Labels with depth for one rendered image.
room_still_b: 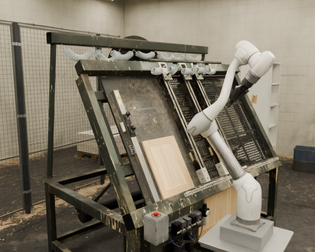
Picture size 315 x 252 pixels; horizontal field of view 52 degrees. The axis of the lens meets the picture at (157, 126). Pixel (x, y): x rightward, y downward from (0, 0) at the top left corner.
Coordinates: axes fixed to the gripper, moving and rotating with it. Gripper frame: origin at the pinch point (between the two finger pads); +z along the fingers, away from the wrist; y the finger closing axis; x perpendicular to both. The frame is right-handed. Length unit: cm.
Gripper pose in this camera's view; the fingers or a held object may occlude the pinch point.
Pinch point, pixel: (230, 103)
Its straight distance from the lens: 225.1
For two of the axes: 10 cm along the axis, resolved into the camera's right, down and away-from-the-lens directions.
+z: -5.0, 7.0, 5.1
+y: -7.9, -1.3, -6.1
